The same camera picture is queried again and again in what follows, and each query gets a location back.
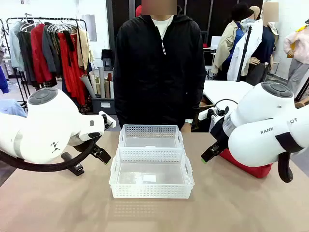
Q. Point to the mannequin in white coat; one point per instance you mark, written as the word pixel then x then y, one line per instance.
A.
pixel 237 62

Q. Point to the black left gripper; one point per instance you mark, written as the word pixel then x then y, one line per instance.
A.
pixel 97 147

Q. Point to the bright blue garment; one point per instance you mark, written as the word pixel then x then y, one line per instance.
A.
pixel 3 82

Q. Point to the black stapler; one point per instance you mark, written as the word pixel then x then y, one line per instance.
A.
pixel 74 169

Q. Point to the light blue cloth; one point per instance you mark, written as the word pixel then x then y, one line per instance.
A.
pixel 12 107

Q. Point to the tall grey paper roll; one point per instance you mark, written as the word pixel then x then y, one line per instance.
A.
pixel 101 82

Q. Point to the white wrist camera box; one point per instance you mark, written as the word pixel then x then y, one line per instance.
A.
pixel 204 115
pixel 108 118

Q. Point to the white work table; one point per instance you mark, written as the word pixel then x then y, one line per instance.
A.
pixel 224 91

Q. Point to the silver wrist watch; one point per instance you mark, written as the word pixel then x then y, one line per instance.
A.
pixel 188 121

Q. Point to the person torso black jacket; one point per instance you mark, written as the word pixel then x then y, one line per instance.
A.
pixel 157 84

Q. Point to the red hanging garment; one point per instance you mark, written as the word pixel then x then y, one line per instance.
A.
pixel 38 55

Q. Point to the red cap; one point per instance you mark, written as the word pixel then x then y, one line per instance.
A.
pixel 138 10

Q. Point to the white perforated plastic basket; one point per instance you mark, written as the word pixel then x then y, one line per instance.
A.
pixel 149 131
pixel 149 191

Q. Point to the brown cardboard box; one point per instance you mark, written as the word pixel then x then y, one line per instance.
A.
pixel 205 104

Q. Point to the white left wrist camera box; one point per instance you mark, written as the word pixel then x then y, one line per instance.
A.
pixel 108 118

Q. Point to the black hanging garment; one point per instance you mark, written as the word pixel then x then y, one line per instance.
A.
pixel 25 55

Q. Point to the grey blue hanging shirt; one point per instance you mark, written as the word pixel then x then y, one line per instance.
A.
pixel 15 48

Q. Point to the person left hand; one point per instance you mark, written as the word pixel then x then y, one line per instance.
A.
pixel 186 128

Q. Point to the grey storage bin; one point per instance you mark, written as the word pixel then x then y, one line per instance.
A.
pixel 103 108

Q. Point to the black step stool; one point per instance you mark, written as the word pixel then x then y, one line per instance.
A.
pixel 107 58

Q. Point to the beige hanging garment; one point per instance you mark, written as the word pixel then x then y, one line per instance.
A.
pixel 83 48

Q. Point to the black bucket hat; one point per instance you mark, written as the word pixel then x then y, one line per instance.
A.
pixel 241 10

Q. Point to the mannequin in navy top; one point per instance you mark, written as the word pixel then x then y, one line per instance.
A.
pixel 264 46

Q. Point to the red zip pouch white print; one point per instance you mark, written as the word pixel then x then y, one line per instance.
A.
pixel 260 171

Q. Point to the brown paper roll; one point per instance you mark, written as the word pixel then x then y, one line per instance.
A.
pixel 107 89

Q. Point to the black tripod pole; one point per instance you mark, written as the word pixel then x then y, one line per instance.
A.
pixel 245 53

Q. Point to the mannequin in beige coat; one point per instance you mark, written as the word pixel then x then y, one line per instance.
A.
pixel 224 48

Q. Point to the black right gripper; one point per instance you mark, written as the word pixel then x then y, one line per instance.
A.
pixel 219 131

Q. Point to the slanted grey paper roll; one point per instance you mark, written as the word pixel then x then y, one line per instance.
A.
pixel 88 85

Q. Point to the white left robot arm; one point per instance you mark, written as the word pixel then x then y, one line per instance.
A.
pixel 48 125

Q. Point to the white poster board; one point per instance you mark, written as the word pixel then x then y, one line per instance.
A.
pixel 91 27

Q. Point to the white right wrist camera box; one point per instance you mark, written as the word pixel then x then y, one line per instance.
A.
pixel 204 115

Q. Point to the person right forearm black sleeve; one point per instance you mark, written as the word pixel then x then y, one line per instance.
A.
pixel 119 101

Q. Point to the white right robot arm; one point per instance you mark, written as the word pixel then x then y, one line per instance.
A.
pixel 253 145

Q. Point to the mannequin in pink sweater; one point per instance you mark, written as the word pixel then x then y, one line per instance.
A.
pixel 299 43

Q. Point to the long red hanging dress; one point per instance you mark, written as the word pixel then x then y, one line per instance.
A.
pixel 72 72

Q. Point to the cream paper roll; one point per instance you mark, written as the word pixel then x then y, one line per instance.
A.
pixel 93 82

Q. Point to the dark grey hanging jacket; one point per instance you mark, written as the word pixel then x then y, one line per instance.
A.
pixel 50 48

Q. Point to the black metal clothes rack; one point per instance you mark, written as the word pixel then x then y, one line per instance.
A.
pixel 79 20

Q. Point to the person left forearm black sleeve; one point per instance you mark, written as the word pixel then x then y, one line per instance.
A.
pixel 196 101

